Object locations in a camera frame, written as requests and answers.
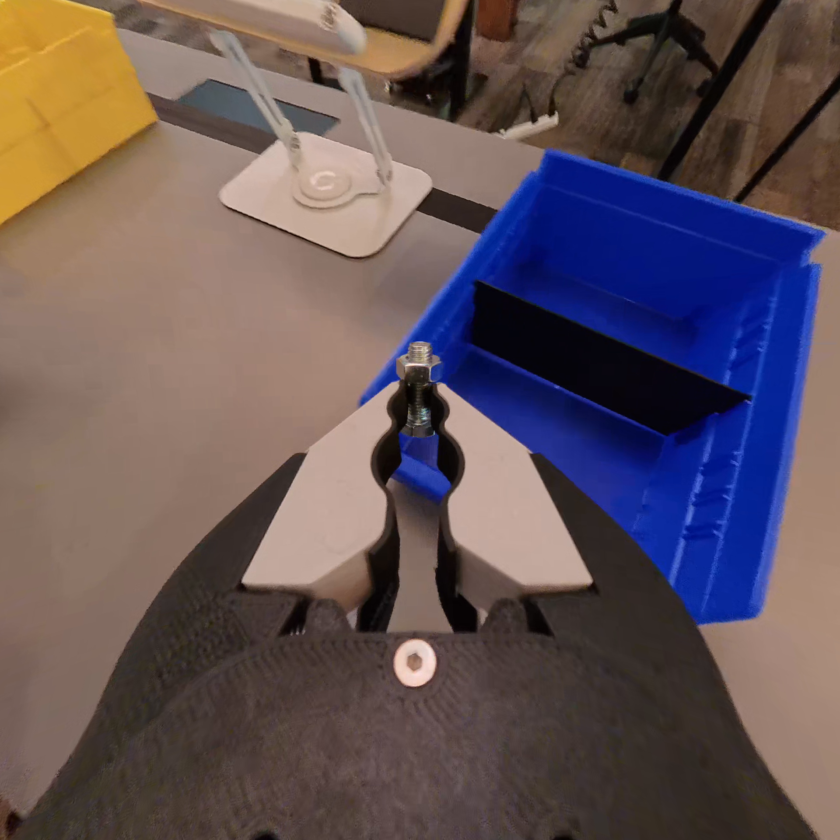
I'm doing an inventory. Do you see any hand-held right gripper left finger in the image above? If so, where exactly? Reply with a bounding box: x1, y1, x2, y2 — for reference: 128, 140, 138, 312
240, 381, 404, 634

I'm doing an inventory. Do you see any yellow plastic bin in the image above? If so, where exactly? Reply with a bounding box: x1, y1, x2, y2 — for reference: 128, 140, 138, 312
0, 0, 160, 225

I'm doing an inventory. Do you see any silver hex nut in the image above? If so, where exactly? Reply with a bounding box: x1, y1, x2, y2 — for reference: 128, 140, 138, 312
396, 356, 442, 387

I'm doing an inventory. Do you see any blue plastic bin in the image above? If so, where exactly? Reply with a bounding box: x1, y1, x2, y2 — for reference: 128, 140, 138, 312
360, 148, 828, 624

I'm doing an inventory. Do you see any white book stand wooden board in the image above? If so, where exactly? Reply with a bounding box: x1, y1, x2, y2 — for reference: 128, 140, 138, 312
134, 0, 472, 259

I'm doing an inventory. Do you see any black bin divider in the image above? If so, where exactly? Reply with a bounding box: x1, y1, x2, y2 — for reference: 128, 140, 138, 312
471, 280, 753, 436

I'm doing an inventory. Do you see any black coiled cable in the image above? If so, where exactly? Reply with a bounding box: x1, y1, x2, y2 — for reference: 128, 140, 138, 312
570, 0, 621, 70

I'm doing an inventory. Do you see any silver hex bolt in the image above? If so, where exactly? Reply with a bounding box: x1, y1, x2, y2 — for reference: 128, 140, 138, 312
399, 340, 442, 439

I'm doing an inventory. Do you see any white power strip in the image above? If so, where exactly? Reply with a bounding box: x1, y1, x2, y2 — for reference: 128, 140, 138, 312
497, 110, 560, 142

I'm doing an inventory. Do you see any black office chair base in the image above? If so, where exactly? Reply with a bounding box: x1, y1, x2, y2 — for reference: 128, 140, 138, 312
571, 0, 721, 106

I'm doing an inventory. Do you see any black tripod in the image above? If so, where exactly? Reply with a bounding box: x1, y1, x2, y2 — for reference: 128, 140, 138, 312
656, 0, 840, 204

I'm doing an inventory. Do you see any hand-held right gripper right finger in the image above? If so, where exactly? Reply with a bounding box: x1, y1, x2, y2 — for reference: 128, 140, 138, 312
430, 382, 597, 634

